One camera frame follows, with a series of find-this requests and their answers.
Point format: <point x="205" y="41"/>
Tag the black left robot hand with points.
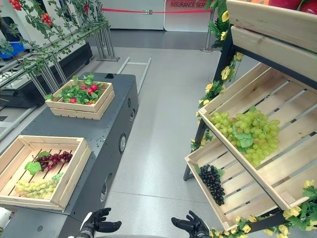
<point x="104" y="226"/>

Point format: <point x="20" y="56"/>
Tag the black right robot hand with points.
<point x="195" y="225"/>

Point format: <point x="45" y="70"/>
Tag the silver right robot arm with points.
<point x="201" y="235"/>

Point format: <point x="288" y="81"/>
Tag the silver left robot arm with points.
<point x="86" y="235"/>

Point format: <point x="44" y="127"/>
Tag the black grape bunch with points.
<point x="213" y="183"/>

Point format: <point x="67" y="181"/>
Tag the low slanted wooden crate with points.
<point x="237" y="200"/>

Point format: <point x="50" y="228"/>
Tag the wooden crate with mixed grapes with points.
<point x="74" y="171"/>

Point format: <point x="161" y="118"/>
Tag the pale green grape bunch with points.
<point x="37" y="187"/>

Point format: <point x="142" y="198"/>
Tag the dark red grape bunch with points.
<point x="53" y="158"/>

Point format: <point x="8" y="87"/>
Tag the dark grey cart table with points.
<point x="104" y="138"/>

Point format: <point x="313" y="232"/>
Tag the large slanted wooden crate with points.
<point x="280" y="163"/>

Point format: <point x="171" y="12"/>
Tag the large green grape bunch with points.
<point x="250" y="131"/>

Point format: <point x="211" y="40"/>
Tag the wooden crate with radishes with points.
<point x="99" y="104"/>

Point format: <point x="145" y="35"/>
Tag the red radishes with green leaves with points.
<point x="79" y="93"/>

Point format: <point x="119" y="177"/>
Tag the yellow flower garland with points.
<point x="223" y="74"/>

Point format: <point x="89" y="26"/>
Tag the black long case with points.
<point x="71" y="59"/>

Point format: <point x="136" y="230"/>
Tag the metal rack with tomato vines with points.
<point x="49" y="44"/>

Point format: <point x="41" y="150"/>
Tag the silver stanchion pole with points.
<point x="210" y="32"/>

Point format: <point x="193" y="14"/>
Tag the blue plastic bin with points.
<point x="12" y="48"/>

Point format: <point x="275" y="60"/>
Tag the white counter with red sign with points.
<point x="138" y="17"/>

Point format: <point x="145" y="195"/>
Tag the wooden crate with red fruit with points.
<point x="267" y="24"/>

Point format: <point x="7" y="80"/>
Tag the red cherry tomato cluster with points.
<point x="86" y="8"/>
<point x="47" y="19"/>
<point x="16" y="3"/>

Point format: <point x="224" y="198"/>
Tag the red barrier tape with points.
<point x="128" y="10"/>

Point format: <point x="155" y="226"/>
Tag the red fruit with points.
<point x="309" y="7"/>

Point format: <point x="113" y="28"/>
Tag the aluminium ladder frame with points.
<point x="143" y="72"/>

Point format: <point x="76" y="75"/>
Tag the black shelf frame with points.
<point x="224" y="57"/>

